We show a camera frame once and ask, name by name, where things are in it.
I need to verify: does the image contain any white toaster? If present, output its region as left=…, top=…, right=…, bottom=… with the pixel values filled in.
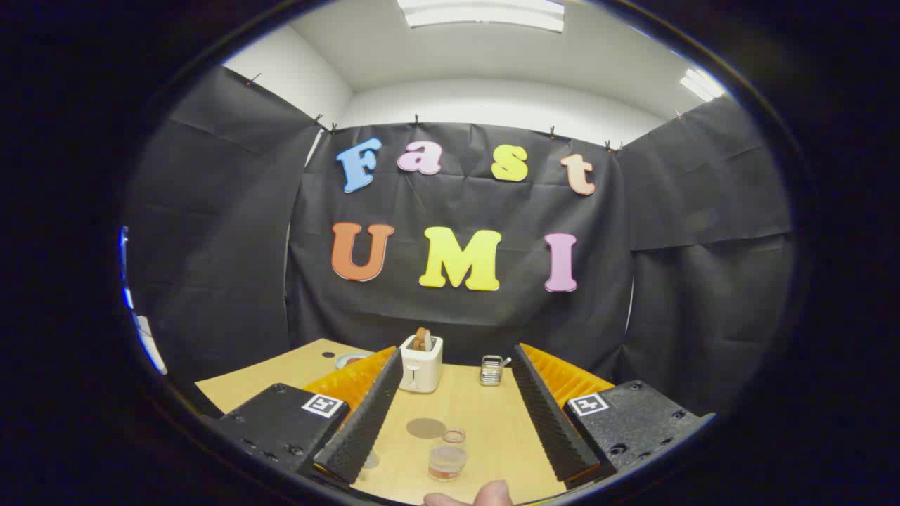
left=399, top=335, right=444, bottom=394

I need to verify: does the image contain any clear plastic juice bottle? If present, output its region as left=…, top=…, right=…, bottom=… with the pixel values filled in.
left=427, top=427, right=469, bottom=483

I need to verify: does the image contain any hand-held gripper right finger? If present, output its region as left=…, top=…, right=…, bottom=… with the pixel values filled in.
left=511, top=343, right=718, bottom=491

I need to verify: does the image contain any long ceiling light panel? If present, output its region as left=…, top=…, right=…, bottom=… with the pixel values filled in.
left=397, top=0, right=565, bottom=33

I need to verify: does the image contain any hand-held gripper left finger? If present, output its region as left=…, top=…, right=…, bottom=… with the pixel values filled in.
left=211, top=346, right=404, bottom=489

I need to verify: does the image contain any small ceiling light panel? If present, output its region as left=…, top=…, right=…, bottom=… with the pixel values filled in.
left=679, top=67, right=726, bottom=103

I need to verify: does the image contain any wooden table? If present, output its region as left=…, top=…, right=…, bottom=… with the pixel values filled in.
left=195, top=338, right=612, bottom=506

